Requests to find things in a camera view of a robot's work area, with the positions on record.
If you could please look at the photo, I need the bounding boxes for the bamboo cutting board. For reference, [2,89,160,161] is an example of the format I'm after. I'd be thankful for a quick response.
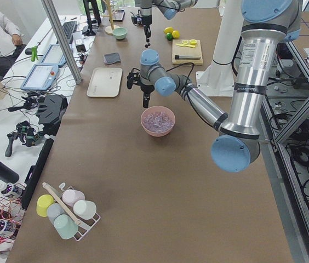
[172,39,203,65]

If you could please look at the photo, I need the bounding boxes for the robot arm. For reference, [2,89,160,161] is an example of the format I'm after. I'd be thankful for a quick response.
[139,1,302,172]
[140,0,197,48]

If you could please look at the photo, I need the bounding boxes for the blue teach pendant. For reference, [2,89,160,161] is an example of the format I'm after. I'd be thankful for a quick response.
[20,64,59,92]
[40,44,66,67]

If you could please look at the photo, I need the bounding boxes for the white cup in rack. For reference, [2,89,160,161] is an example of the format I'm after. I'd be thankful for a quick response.
[73,200,97,220]

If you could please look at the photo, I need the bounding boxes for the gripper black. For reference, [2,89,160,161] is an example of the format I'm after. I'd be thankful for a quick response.
[140,84,155,108]
[141,15,152,43]

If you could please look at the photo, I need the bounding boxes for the mint cup in rack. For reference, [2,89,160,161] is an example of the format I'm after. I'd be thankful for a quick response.
[54,214,78,239]

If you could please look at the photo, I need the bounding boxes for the yellow cup in rack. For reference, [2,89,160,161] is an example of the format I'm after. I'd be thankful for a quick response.
[36,194,55,218]

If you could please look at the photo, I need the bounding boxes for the yellow lemon outer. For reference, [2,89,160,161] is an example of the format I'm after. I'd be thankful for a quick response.
[163,27,174,35]

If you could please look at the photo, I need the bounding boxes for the grey cup in rack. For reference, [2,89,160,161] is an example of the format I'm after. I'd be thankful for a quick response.
[47,203,65,224]

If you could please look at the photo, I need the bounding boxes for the pink bowl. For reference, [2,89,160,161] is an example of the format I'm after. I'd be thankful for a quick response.
[140,106,176,137]

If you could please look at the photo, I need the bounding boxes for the blue teach pendant lower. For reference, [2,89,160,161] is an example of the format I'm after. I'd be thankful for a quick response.
[20,64,59,92]

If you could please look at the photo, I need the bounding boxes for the green lime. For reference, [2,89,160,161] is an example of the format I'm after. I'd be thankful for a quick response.
[165,33,173,41]

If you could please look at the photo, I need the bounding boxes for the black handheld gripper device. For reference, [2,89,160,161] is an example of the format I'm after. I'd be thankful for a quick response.
[5,121,45,157]

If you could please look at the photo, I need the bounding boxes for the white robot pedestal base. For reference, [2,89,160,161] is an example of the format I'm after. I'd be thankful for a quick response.
[196,0,243,96]

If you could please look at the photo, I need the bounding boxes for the lemon half upper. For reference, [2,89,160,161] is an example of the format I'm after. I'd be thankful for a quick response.
[189,39,197,45]

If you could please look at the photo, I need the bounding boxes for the wooden glass holder stand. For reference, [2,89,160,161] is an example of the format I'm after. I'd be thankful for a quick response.
[103,0,120,35]

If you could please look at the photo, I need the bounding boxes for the grey folded cloth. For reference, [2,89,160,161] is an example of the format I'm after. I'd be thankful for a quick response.
[104,53,121,65]

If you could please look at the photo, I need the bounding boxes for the aluminium frame post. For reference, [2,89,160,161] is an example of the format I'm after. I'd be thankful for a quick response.
[41,0,82,84]

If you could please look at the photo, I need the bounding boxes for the black keyboard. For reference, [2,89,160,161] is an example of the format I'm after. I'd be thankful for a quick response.
[62,21,77,44]

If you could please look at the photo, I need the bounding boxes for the clear ice cubes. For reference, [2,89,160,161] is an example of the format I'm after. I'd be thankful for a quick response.
[143,111,174,133]

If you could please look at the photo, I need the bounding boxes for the yellow lemon near board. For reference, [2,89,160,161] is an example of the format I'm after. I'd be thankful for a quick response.
[171,30,180,39]

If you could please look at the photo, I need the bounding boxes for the pink cup in rack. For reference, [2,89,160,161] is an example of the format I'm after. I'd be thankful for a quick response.
[62,189,85,207]

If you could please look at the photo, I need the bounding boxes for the white wire cup rack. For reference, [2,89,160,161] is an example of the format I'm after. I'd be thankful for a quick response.
[42,182,101,242]

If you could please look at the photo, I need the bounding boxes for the blue teach pendant upper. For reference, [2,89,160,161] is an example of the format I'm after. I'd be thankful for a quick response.
[40,44,66,67]

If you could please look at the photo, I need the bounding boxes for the yellow plastic knife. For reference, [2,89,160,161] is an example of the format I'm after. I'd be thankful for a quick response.
[175,43,196,48]

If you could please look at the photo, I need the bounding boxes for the cream rabbit tray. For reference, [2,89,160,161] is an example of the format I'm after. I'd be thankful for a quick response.
[87,67,123,98]

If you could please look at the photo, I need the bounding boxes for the mint green bowl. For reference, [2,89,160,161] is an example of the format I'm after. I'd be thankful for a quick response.
[112,27,128,40]

